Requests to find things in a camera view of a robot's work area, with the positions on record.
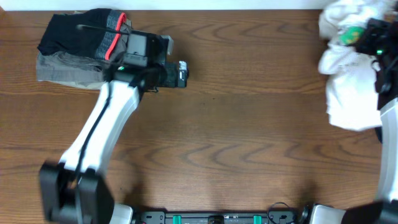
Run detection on white t-shirt with green print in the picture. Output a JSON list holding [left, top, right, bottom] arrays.
[[318, 0, 393, 131]]

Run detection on grey folded garment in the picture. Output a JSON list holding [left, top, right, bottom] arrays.
[[35, 12, 133, 90]]

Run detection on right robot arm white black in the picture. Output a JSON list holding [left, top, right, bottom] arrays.
[[308, 19, 397, 224]]

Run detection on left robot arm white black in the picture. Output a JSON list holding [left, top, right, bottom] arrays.
[[39, 61, 189, 223]]

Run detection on black shorts with red trim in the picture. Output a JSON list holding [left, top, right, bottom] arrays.
[[37, 8, 126, 60]]

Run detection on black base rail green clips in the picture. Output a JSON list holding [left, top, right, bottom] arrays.
[[131, 202, 310, 224]]

